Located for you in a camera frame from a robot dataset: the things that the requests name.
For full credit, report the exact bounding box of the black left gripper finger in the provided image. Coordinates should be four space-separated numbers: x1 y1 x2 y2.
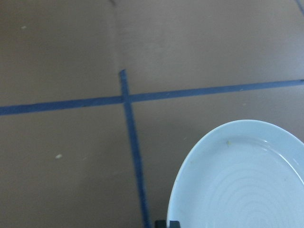
154 220 181 228

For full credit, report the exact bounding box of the light blue plate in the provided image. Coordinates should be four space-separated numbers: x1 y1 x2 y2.
167 120 304 228

